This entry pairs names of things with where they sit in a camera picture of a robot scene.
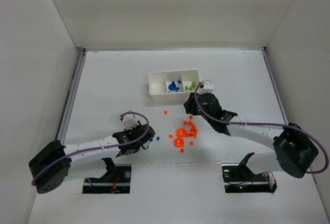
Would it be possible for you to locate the large blue round lego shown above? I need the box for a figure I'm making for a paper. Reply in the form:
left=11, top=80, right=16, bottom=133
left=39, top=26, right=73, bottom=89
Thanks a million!
left=168, top=81, right=179, bottom=92

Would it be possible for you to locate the orange round lego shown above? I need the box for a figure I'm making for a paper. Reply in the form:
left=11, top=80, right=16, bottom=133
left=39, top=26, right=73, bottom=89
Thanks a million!
left=174, top=137, right=185, bottom=147
left=176, top=128, right=188, bottom=138

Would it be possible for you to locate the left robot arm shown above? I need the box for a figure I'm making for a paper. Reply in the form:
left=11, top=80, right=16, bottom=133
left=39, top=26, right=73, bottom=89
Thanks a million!
left=28, top=123, right=155, bottom=194

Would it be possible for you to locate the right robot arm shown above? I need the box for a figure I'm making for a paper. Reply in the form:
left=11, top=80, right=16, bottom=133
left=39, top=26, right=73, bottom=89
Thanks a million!
left=184, top=93, right=319, bottom=178

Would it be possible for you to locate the white three-compartment container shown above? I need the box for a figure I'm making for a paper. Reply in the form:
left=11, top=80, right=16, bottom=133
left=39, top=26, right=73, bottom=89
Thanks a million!
left=148, top=70, right=200, bottom=103

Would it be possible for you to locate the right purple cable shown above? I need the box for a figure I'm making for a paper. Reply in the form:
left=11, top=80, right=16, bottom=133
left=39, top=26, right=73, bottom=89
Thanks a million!
left=194, top=82, right=330, bottom=175

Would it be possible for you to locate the purple cable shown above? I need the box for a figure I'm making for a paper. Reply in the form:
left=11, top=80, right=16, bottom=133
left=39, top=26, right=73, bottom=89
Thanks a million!
left=31, top=112, right=150, bottom=186
left=194, top=82, right=330, bottom=175

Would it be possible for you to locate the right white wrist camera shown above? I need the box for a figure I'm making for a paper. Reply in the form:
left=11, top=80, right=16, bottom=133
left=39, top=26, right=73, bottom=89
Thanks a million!
left=200, top=80, right=214, bottom=94

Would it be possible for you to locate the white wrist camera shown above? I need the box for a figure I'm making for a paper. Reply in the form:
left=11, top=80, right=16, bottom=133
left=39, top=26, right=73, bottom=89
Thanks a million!
left=120, top=110, right=138, bottom=130
left=200, top=80, right=214, bottom=94

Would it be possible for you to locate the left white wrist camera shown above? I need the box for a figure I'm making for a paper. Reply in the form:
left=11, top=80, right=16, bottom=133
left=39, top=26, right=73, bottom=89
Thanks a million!
left=120, top=110, right=138, bottom=130

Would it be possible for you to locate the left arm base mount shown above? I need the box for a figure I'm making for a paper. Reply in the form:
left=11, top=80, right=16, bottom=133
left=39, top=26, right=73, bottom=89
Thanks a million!
left=82, top=158, right=132, bottom=194

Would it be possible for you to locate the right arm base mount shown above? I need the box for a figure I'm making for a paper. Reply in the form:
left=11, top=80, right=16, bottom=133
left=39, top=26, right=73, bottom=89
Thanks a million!
left=222, top=152, right=277, bottom=194

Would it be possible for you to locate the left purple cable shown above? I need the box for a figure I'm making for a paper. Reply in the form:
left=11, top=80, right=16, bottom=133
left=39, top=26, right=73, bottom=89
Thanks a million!
left=31, top=112, right=150, bottom=186

